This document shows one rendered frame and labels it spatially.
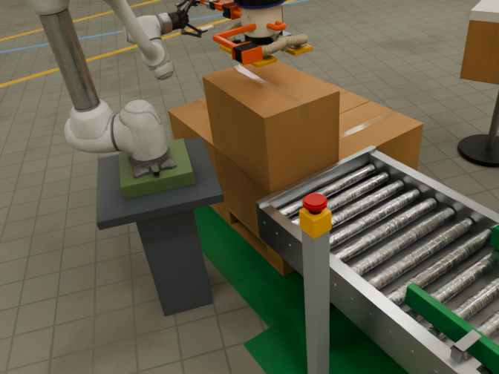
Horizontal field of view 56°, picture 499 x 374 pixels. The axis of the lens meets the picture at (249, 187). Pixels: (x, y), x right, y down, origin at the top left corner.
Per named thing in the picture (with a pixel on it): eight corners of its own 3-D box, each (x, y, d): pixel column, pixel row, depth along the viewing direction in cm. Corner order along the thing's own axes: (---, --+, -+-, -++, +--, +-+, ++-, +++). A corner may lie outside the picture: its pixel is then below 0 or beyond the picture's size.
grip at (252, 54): (263, 59, 175) (261, 46, 172) (243, 65, 172) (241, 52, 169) (251, 53, 181) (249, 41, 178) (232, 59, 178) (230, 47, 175)
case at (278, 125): (338, 165, 233) (340, 90, 210) (270, 195, 219) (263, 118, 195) (273, 121, 277) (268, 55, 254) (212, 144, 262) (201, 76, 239)
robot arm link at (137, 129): (164, 160, 190) (152, 111, 177) (120, 162, 192) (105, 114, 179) (171, 140, 203) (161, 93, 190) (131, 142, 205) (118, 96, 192)
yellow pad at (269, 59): (277, 61, 200) (276, 50, 197) (257, 68, 196) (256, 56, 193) (237, 43, 225) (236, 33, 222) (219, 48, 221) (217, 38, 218)
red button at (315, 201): (333, 211, 134) (333, 199, 131) (313, 221, 131) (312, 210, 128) (316, 199, 138) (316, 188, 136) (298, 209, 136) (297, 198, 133)
